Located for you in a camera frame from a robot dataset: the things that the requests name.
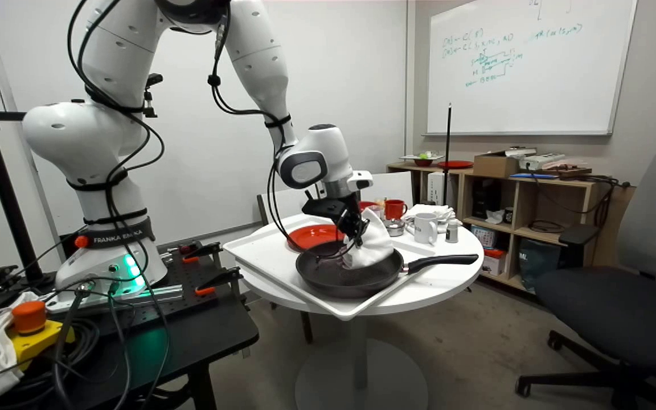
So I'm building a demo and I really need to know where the grey office chair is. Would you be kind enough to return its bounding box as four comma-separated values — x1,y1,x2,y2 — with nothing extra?
514,128,656,410

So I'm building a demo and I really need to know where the white towel with red stripes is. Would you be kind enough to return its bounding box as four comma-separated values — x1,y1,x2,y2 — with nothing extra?
341,206,398,269

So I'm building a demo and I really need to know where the dark frying pan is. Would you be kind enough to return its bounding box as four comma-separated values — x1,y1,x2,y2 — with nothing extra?
293,239,480,300

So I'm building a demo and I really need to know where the black clamp with orange handle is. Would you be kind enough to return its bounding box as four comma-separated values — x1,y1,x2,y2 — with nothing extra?
190,267,244,300
178,239,224,263

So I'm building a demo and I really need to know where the black robot workbench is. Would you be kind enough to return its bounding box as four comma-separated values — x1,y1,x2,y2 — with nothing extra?
0,241,261,410

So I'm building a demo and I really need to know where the orange emergency stop button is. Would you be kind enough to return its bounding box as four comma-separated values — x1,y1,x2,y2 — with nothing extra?
4,299,67,365

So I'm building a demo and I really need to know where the thin black pole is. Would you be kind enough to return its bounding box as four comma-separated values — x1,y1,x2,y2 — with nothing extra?
442,105,456,206

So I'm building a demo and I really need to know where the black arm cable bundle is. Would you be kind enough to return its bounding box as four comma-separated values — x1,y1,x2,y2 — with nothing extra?
64,0,293,230

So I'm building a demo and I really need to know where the white box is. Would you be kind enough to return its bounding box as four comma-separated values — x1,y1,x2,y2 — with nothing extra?
357,169,415,206

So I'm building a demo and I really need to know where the wooden shelf unit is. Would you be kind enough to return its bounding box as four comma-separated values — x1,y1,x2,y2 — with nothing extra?
387,156,633,294

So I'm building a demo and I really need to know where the red cup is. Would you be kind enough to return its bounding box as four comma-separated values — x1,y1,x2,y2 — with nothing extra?
383,197,409,222

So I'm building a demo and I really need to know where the round white table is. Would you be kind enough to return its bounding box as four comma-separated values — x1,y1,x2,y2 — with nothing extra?
235,210,488,410

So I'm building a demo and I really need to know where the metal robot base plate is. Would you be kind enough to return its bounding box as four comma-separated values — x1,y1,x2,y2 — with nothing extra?
40,280,186,316

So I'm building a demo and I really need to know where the plain white folded towel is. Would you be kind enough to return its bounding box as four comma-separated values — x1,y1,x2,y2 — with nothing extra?
406,203,457,227

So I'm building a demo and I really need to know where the red plate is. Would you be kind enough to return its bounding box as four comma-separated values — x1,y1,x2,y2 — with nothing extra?
287,222,346,253

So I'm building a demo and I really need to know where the white mug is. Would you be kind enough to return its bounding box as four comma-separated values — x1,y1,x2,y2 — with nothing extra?
412,211,439,246

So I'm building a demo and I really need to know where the stack of books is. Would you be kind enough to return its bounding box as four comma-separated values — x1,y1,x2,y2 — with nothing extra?
506,146,568,173

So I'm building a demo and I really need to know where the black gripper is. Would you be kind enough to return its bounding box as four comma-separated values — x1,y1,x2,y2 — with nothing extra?
300,192,369,251

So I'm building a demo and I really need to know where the wall whiteboard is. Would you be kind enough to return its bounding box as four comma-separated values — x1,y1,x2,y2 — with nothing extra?
426,0,641,138

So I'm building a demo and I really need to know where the cardboard box with flaps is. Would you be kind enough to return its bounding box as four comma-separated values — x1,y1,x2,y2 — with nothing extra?
471,150,521,179

